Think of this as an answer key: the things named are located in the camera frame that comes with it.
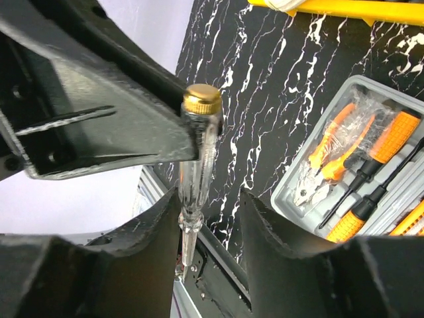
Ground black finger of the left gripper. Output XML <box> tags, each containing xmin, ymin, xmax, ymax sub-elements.
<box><xmin>39</xmin><ymin>0</ymin><xmax>186</xmax><ymax>109</ymax></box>

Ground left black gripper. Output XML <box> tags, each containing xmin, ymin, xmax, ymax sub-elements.
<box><xmin>1</xmin><ymin>1</ymin><xmax>198</xmax><ymax>180</ymax></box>

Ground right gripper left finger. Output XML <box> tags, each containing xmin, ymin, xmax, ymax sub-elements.
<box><xmin>1</xmin><ymin>189</ymin><xmax>180</xmax><ymax>317</ymax></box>

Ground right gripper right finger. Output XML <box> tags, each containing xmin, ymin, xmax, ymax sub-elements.
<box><xmin>240</xmin><ymin>190</ymin><xmax>423</xmax><ymax>317</ymax></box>

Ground orange black screwdriver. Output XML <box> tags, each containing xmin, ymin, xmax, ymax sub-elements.
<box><xmin>318</xmin><ymin>111</ymin><xmax>421</xmax><ymax>229</ymax></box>
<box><xmin>326</xmin><ymin>138</ymin><xmax>423</xmax><ymax>243</ymax></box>

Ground orange pliers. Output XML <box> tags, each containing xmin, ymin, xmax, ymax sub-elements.
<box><xmin>293</xmin><ymin>91</ymin><xmax>395</xmax><ymax>207</ymax></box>

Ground grey plastic tool case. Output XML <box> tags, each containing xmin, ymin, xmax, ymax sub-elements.
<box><xmin>271</xmin><ymin>76</ymin><xmax>423</xmax><ymax>242</ymax></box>

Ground clear test pen screwdriver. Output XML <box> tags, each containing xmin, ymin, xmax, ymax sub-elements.
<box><xmin>178</xmin><ymin>83</ymin><xmax>223</xmax><ymax>280</ymax></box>

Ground orange utility knife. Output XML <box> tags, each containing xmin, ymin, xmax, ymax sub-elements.
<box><xmin>390</xmin><ymin>201</ymin><xmax>423</xmax><ymax>236</ymax></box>

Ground white green leek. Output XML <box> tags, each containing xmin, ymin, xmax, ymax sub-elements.
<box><xmin>264</xmin><ymin>0</ymin><xmax>305</xmax><ymax>12</ymax></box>

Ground yellow plastic tray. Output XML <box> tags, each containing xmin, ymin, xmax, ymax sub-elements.
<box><xmin>248</xmin><ymin>0</ymin><xmax>423</xmax><ymax>27</ymax></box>

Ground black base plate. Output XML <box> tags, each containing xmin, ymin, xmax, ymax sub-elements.
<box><xmin>183</xmin><ymin>227</ymin><xmax>253</xmax><ymax>317</ymax></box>

